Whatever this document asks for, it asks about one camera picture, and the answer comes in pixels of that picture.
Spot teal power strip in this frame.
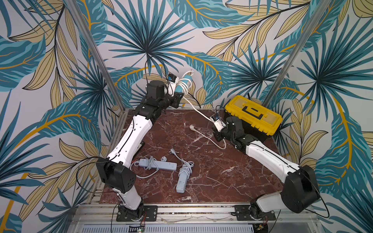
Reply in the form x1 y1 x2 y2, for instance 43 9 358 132
175 74 193 95

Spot white cord of teal strip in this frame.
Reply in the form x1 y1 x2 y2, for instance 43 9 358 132
174 69 227 150

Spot grey cord of strip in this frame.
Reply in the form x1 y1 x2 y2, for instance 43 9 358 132
169 148 195 177
129 155 168 179

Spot grey power strip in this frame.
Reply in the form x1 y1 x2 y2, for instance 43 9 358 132
139 159 177 171
176 167 190 193

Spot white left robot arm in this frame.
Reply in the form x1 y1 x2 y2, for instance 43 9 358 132
96 81 184 220

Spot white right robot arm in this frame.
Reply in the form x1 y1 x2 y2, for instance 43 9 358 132
210 114 321 220

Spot yellow black toolbox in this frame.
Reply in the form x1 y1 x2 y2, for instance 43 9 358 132
224 95 283 142

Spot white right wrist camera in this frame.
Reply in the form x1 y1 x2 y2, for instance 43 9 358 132
210 113 226 132

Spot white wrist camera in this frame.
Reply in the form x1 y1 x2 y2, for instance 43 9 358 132
210 113 226 132
167 72 179 96

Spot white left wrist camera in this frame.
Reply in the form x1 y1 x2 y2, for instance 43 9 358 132
167 72 179 96

